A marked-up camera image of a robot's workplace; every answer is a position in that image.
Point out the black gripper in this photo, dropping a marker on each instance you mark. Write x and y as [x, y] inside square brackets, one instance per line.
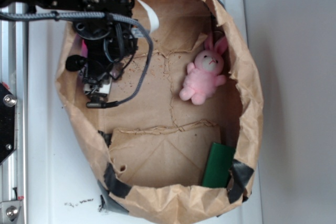
[111, 43]

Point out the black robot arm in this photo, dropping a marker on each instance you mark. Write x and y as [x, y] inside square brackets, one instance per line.
[60, 9]

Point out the pink plush bunny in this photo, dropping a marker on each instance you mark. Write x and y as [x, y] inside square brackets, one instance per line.
[204, 74]

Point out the brown paper bag tray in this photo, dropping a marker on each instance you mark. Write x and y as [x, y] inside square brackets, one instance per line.
[149, 154]

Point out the green rectangular block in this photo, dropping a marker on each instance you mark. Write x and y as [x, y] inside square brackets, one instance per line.
[219, 162]

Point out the aluminium frame rail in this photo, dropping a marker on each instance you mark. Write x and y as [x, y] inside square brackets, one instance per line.
[14, 44]

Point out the black bracket plate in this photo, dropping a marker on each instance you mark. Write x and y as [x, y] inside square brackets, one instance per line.
[8, 123]

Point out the silver corner bracket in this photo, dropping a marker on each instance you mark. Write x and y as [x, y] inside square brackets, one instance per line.
[10, 211]

